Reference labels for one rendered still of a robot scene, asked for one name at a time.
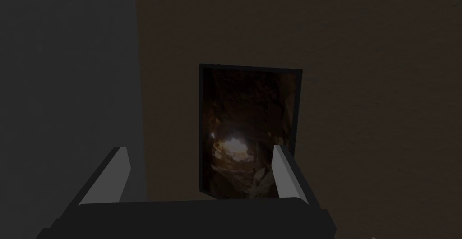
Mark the dark framed cave picture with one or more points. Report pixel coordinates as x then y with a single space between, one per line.
249 123

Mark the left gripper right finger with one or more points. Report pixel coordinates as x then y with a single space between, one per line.
288 177

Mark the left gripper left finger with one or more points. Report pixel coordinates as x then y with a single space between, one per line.
108 181

